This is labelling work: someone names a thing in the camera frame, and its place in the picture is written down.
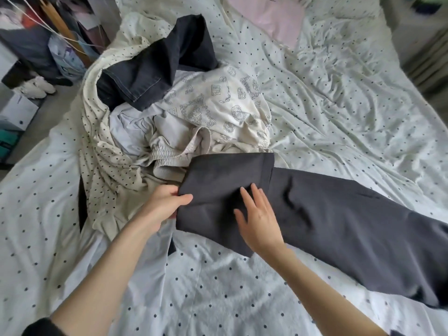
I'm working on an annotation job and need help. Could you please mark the dark side table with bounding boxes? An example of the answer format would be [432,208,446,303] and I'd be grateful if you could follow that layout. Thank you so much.
[38,0,92,67]

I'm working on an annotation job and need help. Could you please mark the black garment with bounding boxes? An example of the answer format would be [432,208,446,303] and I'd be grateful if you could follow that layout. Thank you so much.
[175,152,448,310]

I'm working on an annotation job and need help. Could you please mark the cream patterned pyjama top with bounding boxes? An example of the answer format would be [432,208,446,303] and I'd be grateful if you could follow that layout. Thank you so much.
[161,63,274,154]

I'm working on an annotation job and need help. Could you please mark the person's black left sleeve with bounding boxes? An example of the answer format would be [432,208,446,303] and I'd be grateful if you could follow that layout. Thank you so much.
[22,317,67,336]

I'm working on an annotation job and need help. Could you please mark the white dotted bed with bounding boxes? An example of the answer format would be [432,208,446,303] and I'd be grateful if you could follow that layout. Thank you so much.
[0,0,448,336]

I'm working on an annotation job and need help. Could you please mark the person's left hand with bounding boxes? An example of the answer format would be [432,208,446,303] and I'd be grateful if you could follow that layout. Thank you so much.
[133,184,194,235]

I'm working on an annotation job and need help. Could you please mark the dark denim jeans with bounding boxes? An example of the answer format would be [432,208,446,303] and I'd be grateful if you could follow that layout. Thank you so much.
[96,14,220,112]

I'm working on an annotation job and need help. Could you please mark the white storage box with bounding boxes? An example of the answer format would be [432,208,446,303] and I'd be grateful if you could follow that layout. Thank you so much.
[0,91,39,132]

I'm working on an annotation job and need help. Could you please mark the white bedside cabinet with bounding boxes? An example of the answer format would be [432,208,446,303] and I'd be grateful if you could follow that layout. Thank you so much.
[381,0,448,67]

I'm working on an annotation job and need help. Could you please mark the green object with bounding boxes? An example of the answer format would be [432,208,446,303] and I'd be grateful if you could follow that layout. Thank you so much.
[0,128,22,164]

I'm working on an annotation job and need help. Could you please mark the light grey smocked garment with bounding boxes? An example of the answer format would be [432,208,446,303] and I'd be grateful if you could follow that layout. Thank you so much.
[108,101,214,182]

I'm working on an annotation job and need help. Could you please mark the grey patterned bag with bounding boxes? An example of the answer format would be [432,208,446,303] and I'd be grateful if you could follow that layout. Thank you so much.
[48,33,88,83]

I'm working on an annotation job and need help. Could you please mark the dark grey jeans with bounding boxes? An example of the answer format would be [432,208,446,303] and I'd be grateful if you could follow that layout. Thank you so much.
[77,175,91,231]

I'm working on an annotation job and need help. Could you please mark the dark small box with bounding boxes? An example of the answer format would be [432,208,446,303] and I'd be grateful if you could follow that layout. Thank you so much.
[409,0,445,14]

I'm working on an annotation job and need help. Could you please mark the white pillow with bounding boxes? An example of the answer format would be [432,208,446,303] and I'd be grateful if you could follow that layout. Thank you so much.
[304,0,382,25]

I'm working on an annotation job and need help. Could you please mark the white shoe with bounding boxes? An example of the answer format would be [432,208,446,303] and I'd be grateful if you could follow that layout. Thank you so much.
[14,79,47,101]
[31,75,57,95]

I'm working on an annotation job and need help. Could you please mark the cream polka dot trousers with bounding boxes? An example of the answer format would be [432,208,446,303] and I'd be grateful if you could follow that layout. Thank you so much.
[78,14,197,242]

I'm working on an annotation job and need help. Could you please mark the person's right hand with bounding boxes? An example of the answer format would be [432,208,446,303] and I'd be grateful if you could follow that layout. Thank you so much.
[233,182,287,258]

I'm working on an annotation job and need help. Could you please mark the person's left forearm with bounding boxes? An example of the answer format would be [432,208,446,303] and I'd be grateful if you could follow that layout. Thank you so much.
[52,220,172,336]

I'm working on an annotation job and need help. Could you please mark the person's right forearm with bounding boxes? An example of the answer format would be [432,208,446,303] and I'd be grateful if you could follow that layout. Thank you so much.
[269,243,389,336]

